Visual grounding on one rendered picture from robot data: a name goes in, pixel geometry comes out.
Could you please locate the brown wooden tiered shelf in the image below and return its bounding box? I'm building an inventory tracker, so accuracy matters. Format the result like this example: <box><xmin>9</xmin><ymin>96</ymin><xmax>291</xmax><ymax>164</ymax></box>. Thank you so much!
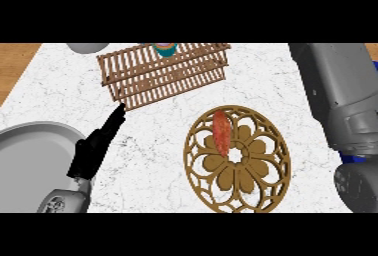
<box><xmin>96</xmin><ymin>43</ymin><xmax>232</xmax><ymax>112</ymax></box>

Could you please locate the orange red oblong food item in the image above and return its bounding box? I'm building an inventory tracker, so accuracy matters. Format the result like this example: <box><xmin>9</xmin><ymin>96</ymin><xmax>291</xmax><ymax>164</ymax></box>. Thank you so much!
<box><xmin>211</xmin><ymin>109</ymin><xmax>233</xmax><ymax>159</ymax></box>

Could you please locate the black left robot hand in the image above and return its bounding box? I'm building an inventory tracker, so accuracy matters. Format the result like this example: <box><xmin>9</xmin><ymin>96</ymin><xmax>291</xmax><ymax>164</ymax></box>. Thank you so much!
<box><xmin>65</xmin><ymin>102</ymin><xmax>128</xmax><ymax>181</ymax></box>

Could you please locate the grey round bowl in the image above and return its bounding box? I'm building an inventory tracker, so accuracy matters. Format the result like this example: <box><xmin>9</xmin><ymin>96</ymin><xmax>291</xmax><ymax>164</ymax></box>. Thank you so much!
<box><xmin>65</xmin><ymin>43</ymin><xmax>111</xmax><ymax>55</ymax></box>

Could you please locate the round brown openwork placemat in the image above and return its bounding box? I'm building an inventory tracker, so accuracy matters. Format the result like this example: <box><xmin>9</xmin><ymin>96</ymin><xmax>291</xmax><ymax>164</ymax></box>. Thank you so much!
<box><xmin>182</xmin><ymin>104</ymin><xmax>294</xmax><ymax>214</ymax></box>

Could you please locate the teal cupcake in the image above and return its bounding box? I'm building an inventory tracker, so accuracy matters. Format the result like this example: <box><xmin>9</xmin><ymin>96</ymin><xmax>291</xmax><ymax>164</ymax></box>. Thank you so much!
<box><xmin>151</xmin><ymin>43</ymin><xmax>179</xmax><ymax>59</ymax></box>

